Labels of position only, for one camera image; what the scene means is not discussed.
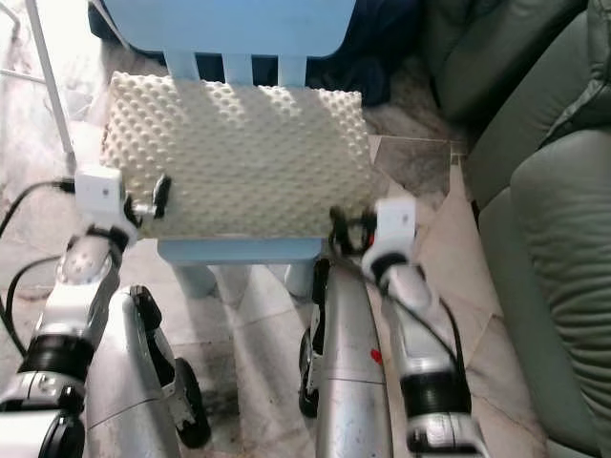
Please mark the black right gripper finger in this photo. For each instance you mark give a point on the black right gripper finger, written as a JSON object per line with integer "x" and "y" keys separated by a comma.
{"x": 339, "y": 229}

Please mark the cream bumpy foam pillow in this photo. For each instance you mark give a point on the cream bumpy foam pillow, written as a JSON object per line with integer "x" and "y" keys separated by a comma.
{"x": 239, "y": 157}

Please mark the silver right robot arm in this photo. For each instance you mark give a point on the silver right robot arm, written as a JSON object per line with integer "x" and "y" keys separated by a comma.
{"x": 420, "y": 334}

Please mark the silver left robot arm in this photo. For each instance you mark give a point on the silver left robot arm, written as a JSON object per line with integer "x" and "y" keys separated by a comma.
{"x": 72, "y": 305}

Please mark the green leather sofa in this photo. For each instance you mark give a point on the green leather sofa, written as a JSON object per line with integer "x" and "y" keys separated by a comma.
{"x": 554, "y": 239}

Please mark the silver right robot leg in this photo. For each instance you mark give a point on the silver right robot leg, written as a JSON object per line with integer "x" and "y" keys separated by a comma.
{"x": 348, "y": 363}

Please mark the silver robot leg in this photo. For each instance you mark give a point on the silver robot leg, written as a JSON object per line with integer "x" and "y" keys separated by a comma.
{"x": 348, "y": 363}
{"x": 143, "y": 382}

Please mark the silver left robot leg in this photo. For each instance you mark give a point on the silver left robot leg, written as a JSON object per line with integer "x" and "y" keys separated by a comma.
{"x": 143, "y": 382}

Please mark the light blue wooden chair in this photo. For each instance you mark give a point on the light blue wooden chair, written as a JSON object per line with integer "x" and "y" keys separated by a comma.
{"x": 229, "y": 24}

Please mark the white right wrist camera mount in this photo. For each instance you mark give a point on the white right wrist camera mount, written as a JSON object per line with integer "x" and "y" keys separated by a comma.
{"x": 397, "y": 224}

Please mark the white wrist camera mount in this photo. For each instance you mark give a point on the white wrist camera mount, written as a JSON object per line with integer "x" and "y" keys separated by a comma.
{"x": 100, "y": 194}
{"x": 397, "y": 224}

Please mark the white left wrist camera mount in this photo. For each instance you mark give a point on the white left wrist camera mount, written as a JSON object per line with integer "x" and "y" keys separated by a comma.
{"x": 100, "y": 194}

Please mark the white metal rack frame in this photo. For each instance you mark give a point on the white metal rack frame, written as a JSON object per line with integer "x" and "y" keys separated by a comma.
{"x": 51, "y": 86}

